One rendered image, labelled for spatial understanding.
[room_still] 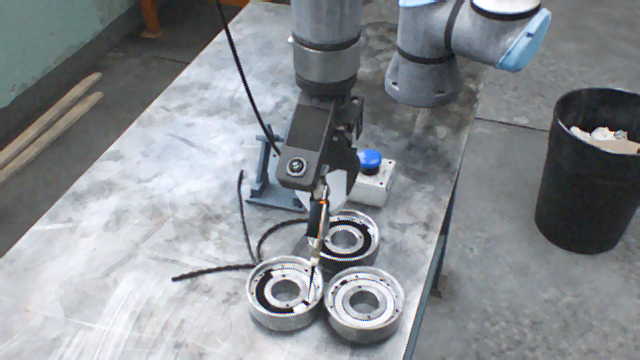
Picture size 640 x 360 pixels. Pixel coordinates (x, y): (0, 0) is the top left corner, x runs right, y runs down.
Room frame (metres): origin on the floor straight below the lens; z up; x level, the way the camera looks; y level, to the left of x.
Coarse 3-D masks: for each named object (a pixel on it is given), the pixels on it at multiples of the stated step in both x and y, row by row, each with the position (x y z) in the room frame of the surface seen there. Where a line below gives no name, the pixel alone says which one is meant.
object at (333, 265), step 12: (336, 216) 0.71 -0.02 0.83; (348, 216) 0.71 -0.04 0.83; (360, 216) 0.71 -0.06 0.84; (336, 228) 0.69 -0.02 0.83; (348, 228) 0.69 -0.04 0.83; (372, 228) 0.69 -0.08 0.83; (312, 240) 0.66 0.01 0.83; (336, 240) 0.68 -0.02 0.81; (348, 240) 0.68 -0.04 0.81; (360, 240) 0.66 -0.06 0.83; (372, 240) 0.66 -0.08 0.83; (348, 252) 0.64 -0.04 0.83; (372, 252) 0.63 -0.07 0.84; (324, 264) 0.62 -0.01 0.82; (336, 264) 0.61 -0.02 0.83; (348, 264) 0.61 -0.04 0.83; (360, 264) 0.62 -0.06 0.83
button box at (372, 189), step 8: (384, 160) 0.83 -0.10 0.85; (360, 168) 0.80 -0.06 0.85; (376, 168) 0.80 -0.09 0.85; (384, 168) 0.81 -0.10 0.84; (392, 168) 0.81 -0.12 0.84; (360, 176) 0.79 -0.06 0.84; (368, 176) 0.79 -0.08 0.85; (376, 176) 0.79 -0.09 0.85; (384, 176) 0.79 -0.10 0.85; (392, 176) 0.81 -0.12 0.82; (360, 184) 0.77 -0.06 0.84; (368, 184) 0.77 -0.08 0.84; (376, 184) 0.77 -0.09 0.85; (384, 184) 0.77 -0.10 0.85; (352, 192) 0.78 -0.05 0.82; (360, 192) 0.77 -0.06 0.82; (368, 192) 0.77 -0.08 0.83; (376, 192) 0.77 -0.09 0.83; (384, 192) 0.77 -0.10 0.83; (352, 200) 0.78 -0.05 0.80; (360, 200) 0.77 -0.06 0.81; (368, 200) 0.77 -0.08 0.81; (376, 200) 0.77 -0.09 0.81; (384, 200) 0.77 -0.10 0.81
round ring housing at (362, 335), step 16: (352, 272) 0.60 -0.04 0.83; (368, 272) 0.60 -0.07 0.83; (384, 272) 0.59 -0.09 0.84; (336, 288) 0.57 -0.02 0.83; (352, 288) 0.57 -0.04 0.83; (368, 288) 0.57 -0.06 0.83; (400, 288) 0.56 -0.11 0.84; (352, 304) 0.56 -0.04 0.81; (368, 304) 0.57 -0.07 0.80; (384, 304) 0.55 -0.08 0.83; (400, 304) 0.55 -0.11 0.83; (336, 320) 0.51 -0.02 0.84; (368, 320) 0.52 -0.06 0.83; (400, 320) 0.52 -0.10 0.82; (352, 336) 0.50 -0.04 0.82; (368, 336) 0.50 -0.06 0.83; (384, 336) 0.50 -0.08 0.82
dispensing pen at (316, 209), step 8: (328, 192) 0.63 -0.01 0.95; (320, 200) 0.63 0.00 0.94; (312, 208) 0.61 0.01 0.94; (320, 208) 0.61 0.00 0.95; (312, 216) 0.60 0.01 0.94; (320, 216) 0.60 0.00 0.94; (312, 224) 0.60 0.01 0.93; (320, 224) 0.59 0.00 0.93; (312, 232) 0.59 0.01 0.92; (320, 240) 0.59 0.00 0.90; (312, 248) 0.59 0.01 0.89; (320, 248) 0.59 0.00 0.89; (312, 256) 0.58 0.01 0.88; (312, 264) 0.58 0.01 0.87; (312, 272) 0.57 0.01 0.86; (312, 280) 0.57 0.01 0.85
